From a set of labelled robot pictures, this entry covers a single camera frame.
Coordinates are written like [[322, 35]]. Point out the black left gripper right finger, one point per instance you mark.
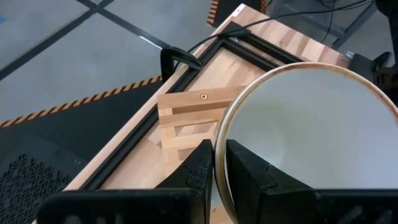
[[280, 205]]

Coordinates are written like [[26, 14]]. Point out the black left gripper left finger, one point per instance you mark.
[[174, 205]]

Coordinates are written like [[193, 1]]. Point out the tall teal patterned mug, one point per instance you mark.
[[311, 124]]

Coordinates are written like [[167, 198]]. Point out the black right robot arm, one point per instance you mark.
[[387, 71]]

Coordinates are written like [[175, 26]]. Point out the slatted wooden rack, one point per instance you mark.
[[186, 99]]

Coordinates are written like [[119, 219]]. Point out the perforated black hazard-striped mat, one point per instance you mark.
[[77, 133]]

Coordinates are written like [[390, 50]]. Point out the black table clamp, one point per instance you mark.
[[174, 53]]

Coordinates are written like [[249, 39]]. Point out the black hazard-striped floor mat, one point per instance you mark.
[[230, 9]]

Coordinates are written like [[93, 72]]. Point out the black aluminium table frame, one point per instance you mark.
[[146, 124]]

